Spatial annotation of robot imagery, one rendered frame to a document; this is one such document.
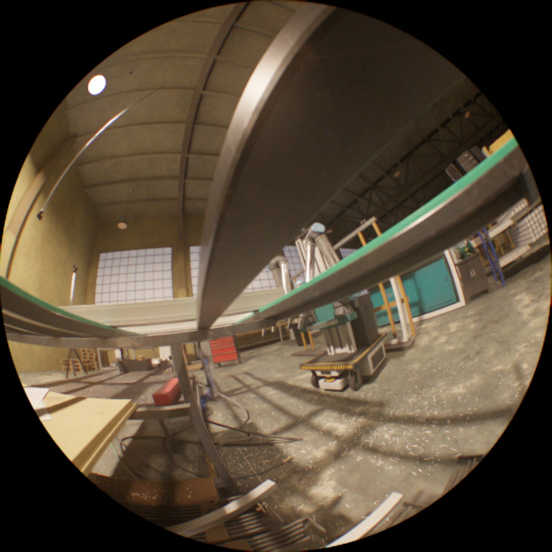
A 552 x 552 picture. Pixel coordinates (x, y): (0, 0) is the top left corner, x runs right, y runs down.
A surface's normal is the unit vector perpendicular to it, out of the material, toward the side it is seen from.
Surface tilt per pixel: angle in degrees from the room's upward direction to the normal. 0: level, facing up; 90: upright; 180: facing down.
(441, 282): 90
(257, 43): 180
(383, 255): 90
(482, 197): 90
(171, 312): 90
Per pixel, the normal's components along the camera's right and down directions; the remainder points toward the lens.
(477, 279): -0.86, 0.07
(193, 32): 0.24, 0.93
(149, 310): 0.44, -0.37
